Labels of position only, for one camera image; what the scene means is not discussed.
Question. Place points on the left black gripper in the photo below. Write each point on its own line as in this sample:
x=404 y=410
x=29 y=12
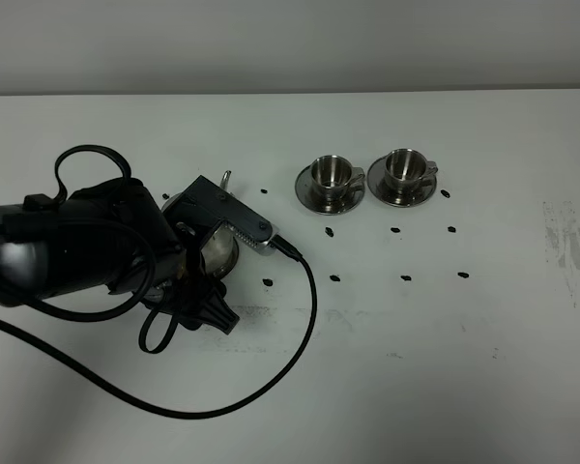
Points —
x=136 y=220

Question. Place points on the stainless steel teapot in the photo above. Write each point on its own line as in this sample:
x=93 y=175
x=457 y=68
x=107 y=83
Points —
x=220 y=246

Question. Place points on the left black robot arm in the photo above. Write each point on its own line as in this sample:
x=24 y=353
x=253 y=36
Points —
x=113 y=234

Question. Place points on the left stainless steel teacup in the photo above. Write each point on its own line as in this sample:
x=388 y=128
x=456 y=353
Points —
x=332 y=176

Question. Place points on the stainless steel teacup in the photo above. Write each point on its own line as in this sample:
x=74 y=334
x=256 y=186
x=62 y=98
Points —
x=332 y=176
x=406 y=169

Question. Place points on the right stainless steel teacup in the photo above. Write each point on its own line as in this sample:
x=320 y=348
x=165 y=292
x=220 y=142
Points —
x=406 y=169

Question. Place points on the left steel cup saucer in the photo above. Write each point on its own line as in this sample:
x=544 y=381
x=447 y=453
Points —
x=306 y=193

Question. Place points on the steel cup saucer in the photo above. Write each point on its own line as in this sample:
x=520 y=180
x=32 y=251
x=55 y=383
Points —
x=376 y=182
x=306 y=193

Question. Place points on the right steel cup saucer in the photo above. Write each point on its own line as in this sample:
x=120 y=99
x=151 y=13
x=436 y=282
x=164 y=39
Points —
x=376 y=182

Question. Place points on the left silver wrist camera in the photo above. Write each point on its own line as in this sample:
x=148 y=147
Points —
x=203 y=208

